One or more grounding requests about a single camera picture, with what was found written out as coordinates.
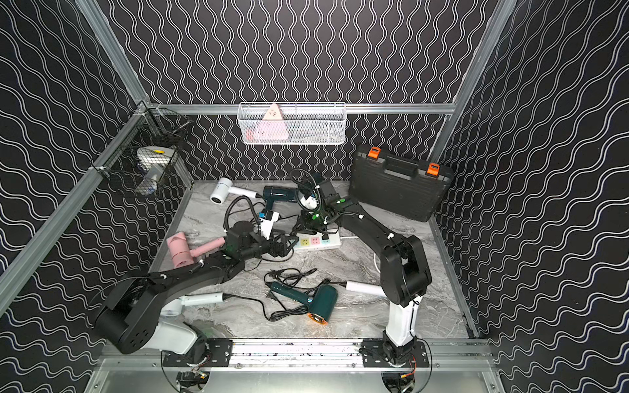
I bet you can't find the green dryer back left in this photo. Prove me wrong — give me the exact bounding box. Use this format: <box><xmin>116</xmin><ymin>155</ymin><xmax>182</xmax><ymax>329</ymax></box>
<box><xmin>260</xmin><ymin>186</ymin><xmax>298</xmax><ymax>220</ymax></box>

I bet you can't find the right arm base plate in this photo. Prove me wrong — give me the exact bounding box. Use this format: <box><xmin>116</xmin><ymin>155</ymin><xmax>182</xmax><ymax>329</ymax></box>
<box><xmin>359</xmin><ymin>338</ymin><xmax>431</xmax><ymax>368</ymax></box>

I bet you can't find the white multicolour power strip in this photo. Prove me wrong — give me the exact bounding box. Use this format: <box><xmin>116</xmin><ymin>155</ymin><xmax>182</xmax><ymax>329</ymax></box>
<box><xmin>294</xmin><ymin>233</ymin><xmax>342</xmax><ymax>252</ymax></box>

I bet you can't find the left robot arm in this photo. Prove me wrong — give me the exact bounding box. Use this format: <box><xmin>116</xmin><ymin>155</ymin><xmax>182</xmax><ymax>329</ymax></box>
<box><xmin>93</xmin><ymin>221</ymin><xmax>282</xmax><ymax>364</ymax></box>

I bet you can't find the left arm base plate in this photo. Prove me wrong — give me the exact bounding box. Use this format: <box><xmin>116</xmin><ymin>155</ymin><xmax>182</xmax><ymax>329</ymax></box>
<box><xmin>162</xmin><ymin>338</ymin><xmax>234</xmax><ymax>368</ymax></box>

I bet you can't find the pink hair dryer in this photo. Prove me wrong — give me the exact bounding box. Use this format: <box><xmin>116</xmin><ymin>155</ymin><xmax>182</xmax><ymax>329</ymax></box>
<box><xmin>166</xmin><ymin>232</ymin><xmax>225</xmax><ymax>269</ymax></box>

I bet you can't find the green dryer back right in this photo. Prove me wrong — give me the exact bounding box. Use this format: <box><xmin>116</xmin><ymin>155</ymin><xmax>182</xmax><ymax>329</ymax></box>
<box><xmin>306</xmin><ymin>173</ymin><xmax>324</xmax><ymax>185</ymax></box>

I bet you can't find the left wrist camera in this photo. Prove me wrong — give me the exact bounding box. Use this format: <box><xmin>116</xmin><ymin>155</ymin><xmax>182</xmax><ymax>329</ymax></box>
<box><xmin>259</xmin><ymin>210</ymin><xmax>280</xmax><ymax>240</ymax></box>

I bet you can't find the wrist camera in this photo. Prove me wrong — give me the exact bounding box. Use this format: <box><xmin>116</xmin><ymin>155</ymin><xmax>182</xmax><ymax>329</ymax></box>
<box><xmin>259</xmin><ymin>210</ymin><xmax>280</xmax><ymax>240</ymax></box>
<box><xmin>299</xmin><ymin>195</ymin><xmax>319</xmax><ymax>211</ymax></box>

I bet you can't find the white dryer at back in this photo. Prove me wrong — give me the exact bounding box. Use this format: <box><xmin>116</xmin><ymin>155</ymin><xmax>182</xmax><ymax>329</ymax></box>
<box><xmin>210</xmin><ymin>178</ymin><xmax>261</xmax><ymax>205</ymax></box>

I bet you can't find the pink triangular item in basket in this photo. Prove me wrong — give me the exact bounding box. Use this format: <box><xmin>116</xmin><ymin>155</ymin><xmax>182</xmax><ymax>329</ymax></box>
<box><xmin>253</xmin><ymin>103</ymin><xmax>289</xmax><ymax>142</ymax></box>

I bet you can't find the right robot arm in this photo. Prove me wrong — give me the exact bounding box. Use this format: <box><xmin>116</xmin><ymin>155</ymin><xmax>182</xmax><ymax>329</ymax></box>
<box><xmin>296</xmin><ymin>177</ymin><xmax>432</xmax><ymax>365</ymax></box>

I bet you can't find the green dryer in front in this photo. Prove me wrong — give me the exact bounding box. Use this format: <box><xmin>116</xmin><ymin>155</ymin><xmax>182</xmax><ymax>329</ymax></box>
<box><xmin>270</xmin><ymin>282</ymin><xmax>338</xmax><ymax>325</ymax></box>

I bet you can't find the black plastic tool case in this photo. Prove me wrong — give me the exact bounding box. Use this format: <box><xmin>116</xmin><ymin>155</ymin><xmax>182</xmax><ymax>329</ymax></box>
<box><xmin>349</xmin><ymin>145</ymin><xmax>455</xmax><ymax>222</ymax></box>

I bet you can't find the black cord front green dryer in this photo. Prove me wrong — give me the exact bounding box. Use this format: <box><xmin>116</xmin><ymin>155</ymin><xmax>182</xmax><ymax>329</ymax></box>
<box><xmin>262</xmin><ymin>264</ymin><xmax>333</xmax><ymax>323</ymax></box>

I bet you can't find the white wire wall basket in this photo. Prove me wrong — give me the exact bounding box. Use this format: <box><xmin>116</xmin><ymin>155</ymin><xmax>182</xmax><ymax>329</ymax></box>
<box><xmin>237</xmin><ymin>102</ymin><xmax>347</xmax><ymax>146</ymax></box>

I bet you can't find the black wire mesh basket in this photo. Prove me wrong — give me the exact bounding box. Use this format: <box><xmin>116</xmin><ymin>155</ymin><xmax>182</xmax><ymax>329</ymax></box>
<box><xmin>92</xmin><ymin>102</ymin><xmax>193</xmax><ymax>198</ymax></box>

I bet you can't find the silver dryer in black basket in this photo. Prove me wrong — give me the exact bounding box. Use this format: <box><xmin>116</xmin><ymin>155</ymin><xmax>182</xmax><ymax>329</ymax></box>
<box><xmin>135</xmin><ymin>146</ymin><xmax>175</xmax><ymax>196</ymax></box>

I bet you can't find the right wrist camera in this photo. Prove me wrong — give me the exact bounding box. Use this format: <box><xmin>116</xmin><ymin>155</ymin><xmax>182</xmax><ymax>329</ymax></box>
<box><xmin>299</xmin><ymin>195</ymin><xmax>319</xmax><ymax>211</ymax></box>

